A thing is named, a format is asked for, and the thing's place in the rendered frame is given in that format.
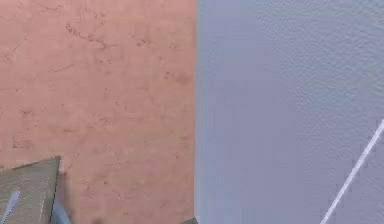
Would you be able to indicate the pale grey spatula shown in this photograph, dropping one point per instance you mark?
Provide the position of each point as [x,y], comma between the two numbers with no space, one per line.
[12,200]

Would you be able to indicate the dark grey-green cabinet corner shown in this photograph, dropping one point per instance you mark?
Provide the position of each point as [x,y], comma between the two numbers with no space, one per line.
[190,221]

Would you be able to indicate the olive-brown topped counter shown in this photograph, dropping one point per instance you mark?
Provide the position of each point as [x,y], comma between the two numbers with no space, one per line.
[31,186]

